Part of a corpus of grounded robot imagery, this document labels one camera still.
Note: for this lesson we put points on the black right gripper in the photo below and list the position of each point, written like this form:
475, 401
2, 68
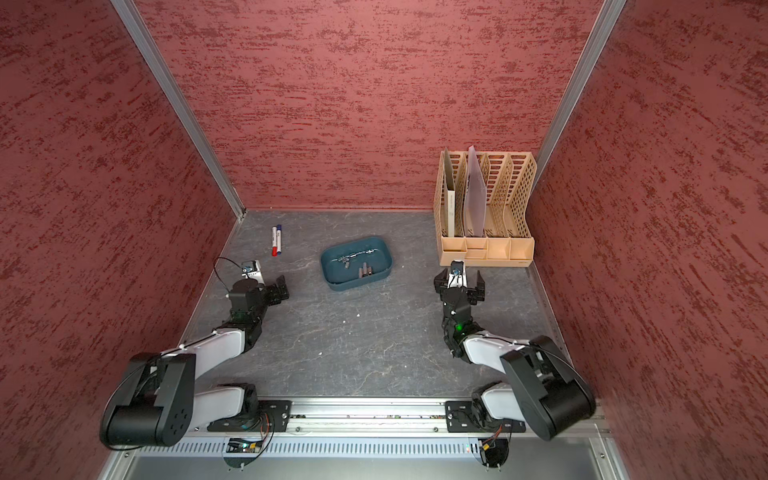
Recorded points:
479, 291

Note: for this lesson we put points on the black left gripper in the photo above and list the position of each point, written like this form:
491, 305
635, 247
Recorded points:
274, 293

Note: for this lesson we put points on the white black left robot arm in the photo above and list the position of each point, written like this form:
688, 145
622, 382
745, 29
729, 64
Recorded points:
156, 402

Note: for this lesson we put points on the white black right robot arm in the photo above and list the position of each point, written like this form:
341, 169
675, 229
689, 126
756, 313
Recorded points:
542, 390

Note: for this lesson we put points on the teal plastic storage box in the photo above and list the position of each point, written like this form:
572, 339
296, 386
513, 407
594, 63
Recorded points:
340, 263

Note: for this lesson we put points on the red cap whiteboard marker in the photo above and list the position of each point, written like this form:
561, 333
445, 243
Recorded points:
273, 249

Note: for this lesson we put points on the grey translucent folder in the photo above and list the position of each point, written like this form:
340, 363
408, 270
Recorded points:
475, 197

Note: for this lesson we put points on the beige plastic file organizer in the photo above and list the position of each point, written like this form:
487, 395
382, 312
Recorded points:
507, 241

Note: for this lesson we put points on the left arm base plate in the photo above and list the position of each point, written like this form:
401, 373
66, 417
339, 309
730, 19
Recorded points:
266, 417

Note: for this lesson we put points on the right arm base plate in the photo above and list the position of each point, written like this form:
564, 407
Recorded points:
470, 417

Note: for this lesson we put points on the right aluminium corner post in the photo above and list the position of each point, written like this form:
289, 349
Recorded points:
599, 35

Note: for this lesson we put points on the aluminium corner post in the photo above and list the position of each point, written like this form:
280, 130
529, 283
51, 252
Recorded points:
599, 35
137, 29

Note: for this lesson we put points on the left aluminium corner post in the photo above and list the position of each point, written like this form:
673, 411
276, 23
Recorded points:
137, 29

